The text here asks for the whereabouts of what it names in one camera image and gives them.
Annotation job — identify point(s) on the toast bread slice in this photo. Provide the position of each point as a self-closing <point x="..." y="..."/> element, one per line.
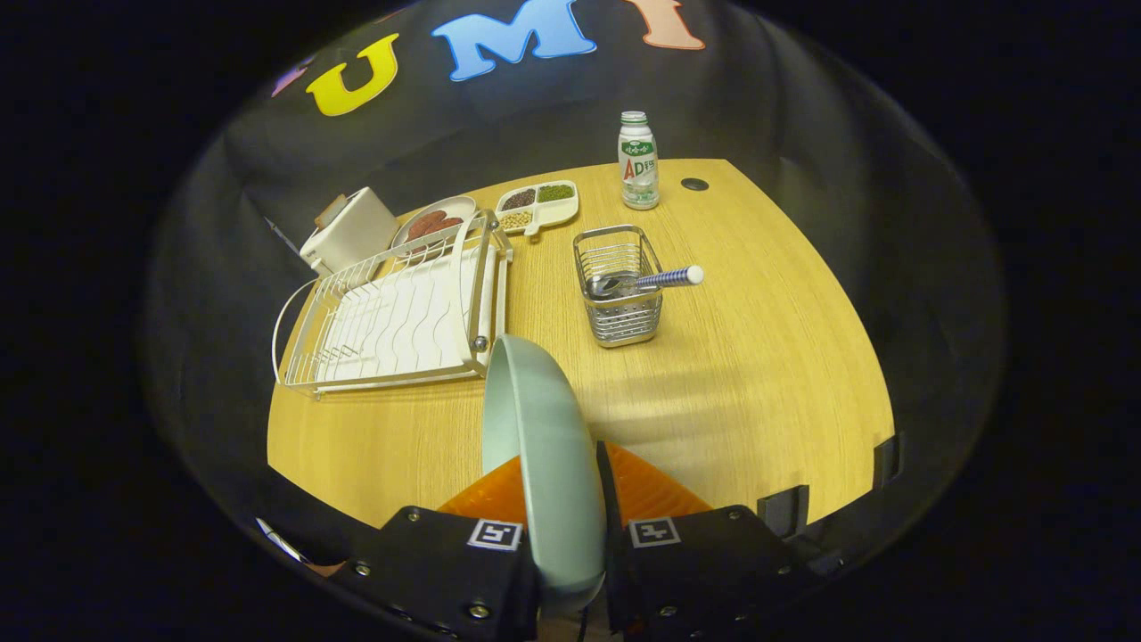
<point x="330" y="212"/>

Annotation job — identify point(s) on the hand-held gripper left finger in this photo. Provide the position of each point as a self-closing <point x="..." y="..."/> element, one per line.
<point x="428" y="571"/>

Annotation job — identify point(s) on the white plastic drink bottle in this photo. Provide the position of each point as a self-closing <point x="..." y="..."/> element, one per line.
<point x="638" y="169"/>

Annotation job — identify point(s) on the white toaster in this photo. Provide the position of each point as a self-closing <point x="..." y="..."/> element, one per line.
<point x="357" y="227"/>

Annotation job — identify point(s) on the pile of green beans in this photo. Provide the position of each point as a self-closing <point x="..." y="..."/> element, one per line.
<point x="555" y="193"/>

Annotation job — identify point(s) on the red sausage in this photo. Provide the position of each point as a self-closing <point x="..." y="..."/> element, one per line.
<point x="426" y="221"/>
<point x="447" y="227"/>

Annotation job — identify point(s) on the black backdrop cloth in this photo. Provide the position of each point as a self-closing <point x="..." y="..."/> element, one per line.
<point x="847" y="116"/>

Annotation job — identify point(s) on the pile of dark beans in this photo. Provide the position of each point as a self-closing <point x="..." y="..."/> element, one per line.
<point x="519" y="199"/>

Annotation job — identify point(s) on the small white round dish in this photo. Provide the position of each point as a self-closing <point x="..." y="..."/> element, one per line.
<point x="460" y="207"/>

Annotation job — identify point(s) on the pale green plate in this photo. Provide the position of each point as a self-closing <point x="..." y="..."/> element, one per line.
<point x="553" y="464"/>

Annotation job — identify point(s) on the pile of yellow beans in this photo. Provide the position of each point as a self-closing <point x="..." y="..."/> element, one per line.
<point x="515" y="219"/>

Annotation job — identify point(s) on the white divided tray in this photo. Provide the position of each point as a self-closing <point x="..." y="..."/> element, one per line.
<point x="562" y="212"/>

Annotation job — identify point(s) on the small white blue object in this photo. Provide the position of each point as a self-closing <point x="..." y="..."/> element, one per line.
<point x="276" y="539"/>

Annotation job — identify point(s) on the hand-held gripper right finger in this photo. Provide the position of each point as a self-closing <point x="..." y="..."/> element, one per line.
<point x="607" y="499"/>

